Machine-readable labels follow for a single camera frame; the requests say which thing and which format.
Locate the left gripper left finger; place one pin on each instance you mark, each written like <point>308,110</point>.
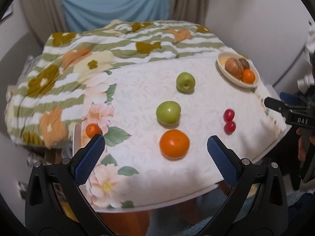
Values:
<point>84,161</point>

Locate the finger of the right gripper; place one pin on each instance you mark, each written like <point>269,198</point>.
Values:
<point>291,99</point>
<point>277,106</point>

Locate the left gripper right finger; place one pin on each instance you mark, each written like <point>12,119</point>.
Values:
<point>226,160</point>

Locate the small mandarin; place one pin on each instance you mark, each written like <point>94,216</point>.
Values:
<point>248,76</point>
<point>92,129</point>

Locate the red cherry tomato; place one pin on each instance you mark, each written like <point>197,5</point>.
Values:
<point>228,115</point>
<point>229,127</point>

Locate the brown kiwi fruit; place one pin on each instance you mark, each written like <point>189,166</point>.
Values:
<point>244,63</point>

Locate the large orange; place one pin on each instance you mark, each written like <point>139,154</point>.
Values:
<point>174,144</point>

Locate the person right hand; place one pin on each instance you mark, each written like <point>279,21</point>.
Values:
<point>301,151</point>

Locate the white clothes hanging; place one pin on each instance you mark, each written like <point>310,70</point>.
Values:
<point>308,80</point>

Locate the small mandarin on table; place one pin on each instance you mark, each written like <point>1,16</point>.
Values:
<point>92,129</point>

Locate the green striped floral duvet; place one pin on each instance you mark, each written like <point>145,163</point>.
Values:
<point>70,83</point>

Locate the cream yellow plate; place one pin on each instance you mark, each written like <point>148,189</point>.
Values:
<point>222,58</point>

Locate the white floral tablecloth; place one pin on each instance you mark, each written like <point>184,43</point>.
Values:
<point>156,119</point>

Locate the green apple near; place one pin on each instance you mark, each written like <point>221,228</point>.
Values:
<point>168,113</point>

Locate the green apple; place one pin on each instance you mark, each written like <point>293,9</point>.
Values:
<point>168,113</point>
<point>185,82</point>

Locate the green apple far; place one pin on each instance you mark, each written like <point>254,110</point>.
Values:
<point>185,82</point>

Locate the right beige curtain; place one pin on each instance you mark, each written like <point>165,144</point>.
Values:
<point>188,10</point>

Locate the beige curtain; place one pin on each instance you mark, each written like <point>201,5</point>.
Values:
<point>44,17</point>
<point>188,10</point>

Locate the blue cloth over window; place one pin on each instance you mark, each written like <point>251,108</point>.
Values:
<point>83,15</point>

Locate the left beige curtain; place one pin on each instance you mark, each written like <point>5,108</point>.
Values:
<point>44,17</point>

